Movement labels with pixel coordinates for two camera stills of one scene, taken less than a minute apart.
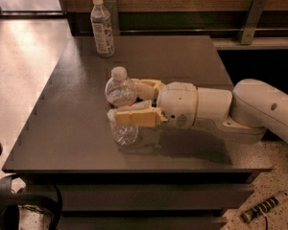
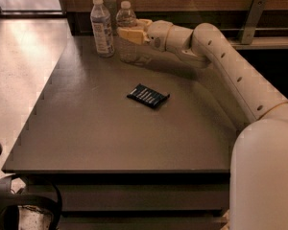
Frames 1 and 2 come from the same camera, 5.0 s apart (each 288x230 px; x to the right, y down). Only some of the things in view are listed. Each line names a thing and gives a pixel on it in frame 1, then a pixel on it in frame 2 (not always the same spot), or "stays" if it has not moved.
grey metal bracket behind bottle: (112, 9) stays
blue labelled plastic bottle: (102, 28) stays
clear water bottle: (121, 92) → (126, 18)
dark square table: (181, 178) stays
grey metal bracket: (254, 16) stays
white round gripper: (179, 103) → (158, 33)
